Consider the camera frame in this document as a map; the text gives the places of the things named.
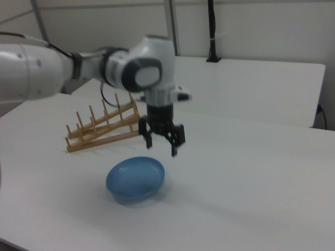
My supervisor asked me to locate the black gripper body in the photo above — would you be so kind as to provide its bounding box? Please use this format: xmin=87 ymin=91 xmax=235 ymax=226
xmin=146 ymin=104 xmax=175 ymax=137

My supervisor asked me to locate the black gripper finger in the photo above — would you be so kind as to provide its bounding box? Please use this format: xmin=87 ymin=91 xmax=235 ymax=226
xmin=164 ymin=123 xmax=187 ymax=158
xmin=139 ymin=116 xmax=153 ymax=150

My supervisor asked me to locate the blue plastic plate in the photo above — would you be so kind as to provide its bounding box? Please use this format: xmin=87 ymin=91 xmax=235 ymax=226
xmin=105 ymin=156 xmax=166 ymax=206

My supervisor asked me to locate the wooden plate rack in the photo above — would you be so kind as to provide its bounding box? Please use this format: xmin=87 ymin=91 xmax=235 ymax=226
xmin=64 ymin=92 xmax=141 ymax=154

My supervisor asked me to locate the black pole with base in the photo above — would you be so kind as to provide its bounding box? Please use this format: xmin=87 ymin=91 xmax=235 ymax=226
xmin=206 ymin=0 xmax=223 ymax=63

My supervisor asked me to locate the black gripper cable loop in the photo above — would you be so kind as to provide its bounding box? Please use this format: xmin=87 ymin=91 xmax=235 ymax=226
xmin=99 ymin=81 xmax=146 ymax=108

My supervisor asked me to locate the grey metal partition post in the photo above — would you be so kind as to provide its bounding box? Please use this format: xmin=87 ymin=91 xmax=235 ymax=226
xmin=164 ymin=0 xmax=182 ymax=56
xmin=30 ymin=0 xmax=50 ymax=44

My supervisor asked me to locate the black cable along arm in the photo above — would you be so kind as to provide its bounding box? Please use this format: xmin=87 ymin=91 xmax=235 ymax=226
xmin=0 ymin=31 xmax=74 ymax=59

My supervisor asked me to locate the black cable at table edge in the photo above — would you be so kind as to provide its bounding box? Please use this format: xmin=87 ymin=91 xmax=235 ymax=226
xmin=317 ymin=104 xmax=328 ymax=130

